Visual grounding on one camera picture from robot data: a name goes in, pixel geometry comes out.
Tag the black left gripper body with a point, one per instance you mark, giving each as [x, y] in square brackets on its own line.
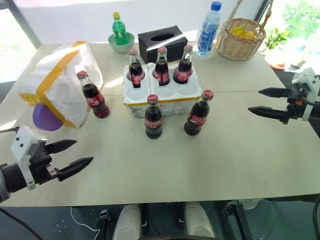
[40, 166]

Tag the small black device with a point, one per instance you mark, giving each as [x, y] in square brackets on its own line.
[103, 222]

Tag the black tissue box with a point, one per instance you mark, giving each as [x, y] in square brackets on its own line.
[162, 48]

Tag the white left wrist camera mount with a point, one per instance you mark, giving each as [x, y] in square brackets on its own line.
[23, 146]

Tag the pale green bowl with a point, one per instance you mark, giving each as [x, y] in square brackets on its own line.
[122, 47]

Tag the black metal frame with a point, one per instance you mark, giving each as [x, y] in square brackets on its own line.
[236, 217]

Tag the blue water bottle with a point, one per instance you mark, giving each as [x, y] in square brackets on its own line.
[208, 32]

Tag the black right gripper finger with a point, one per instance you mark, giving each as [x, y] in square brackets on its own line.
[268, 113]
[275, 92]

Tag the green potted plant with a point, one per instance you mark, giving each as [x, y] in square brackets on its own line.
[276, 40]

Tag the yellow fruit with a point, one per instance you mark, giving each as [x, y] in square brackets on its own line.
[237, 30]
[249, 35]

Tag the purple round disc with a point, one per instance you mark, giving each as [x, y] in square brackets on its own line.
[46, 121]

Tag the green soda bottle yellow cap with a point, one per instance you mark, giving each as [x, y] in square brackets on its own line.
[119, 30]

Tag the white foam lid yellow tape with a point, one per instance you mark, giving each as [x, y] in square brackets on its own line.
[62, 75]

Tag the red dish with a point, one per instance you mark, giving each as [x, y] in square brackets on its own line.
[276, 65]

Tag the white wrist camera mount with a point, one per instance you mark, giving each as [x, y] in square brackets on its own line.
[306, 80]
[23, 146]

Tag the white rounded shell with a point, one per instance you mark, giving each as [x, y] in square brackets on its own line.
[127, 222]
[198, 220]

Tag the dark grey window post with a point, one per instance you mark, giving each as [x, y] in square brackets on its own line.
[28, 25]

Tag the glass cola bottle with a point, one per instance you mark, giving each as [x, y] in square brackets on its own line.
[162, 68]
[197, 115]
[183, 70]
[153, 120]
[136, 72]
[93, 100]

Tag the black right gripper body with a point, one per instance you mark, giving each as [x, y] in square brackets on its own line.
[296, 108]

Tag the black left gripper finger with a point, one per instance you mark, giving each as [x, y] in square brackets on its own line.
[61, 146]
[75, 166]

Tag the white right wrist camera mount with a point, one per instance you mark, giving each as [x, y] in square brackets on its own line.
[306, 80]

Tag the white foam bottle tray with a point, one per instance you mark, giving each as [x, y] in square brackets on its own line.
[162, 96]

